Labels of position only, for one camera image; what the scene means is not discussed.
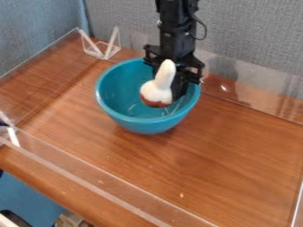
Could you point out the clear acrylic corner bracket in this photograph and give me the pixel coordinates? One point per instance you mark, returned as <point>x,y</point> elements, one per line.
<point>101,50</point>

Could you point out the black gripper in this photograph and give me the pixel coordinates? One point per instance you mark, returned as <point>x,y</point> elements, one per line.
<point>177,37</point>

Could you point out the clear acrylic left barrier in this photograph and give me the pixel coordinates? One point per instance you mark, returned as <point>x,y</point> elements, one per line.
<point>58,62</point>

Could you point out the blue bowl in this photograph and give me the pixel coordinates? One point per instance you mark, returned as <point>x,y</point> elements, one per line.
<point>117,96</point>

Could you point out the clear acrylic back barrier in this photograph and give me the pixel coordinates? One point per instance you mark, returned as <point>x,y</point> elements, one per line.
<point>252,86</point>

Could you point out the plush mushroom toy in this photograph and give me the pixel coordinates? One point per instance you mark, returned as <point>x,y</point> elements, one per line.
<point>155,91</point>

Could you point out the clear acrylic front barrier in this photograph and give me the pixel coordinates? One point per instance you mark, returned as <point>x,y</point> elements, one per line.
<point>129,197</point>

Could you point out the clear acrylic barrier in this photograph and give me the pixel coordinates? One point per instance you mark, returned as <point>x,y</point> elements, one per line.
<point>252,86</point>
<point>58,62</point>
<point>129,197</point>

